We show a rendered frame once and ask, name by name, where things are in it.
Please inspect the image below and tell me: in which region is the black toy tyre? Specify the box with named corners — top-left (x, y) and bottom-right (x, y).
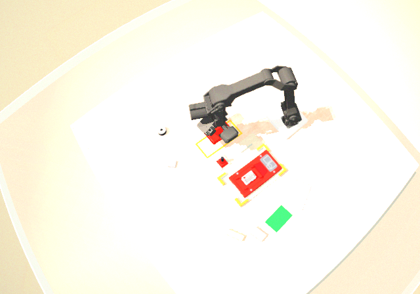
top-left (157, 125), bottom-right (167, 136)

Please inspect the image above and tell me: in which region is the green rectangular patch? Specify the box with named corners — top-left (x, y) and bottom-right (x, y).
top-left (265, 205), bottom-right (292, 232)

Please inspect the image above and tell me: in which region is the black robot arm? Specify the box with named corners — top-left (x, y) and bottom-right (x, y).
top-left (188, 66), bottom-right (302, 136)

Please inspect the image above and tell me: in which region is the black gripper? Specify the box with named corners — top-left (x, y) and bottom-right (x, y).
top-left (209, 111), bottom-right (239, 144)

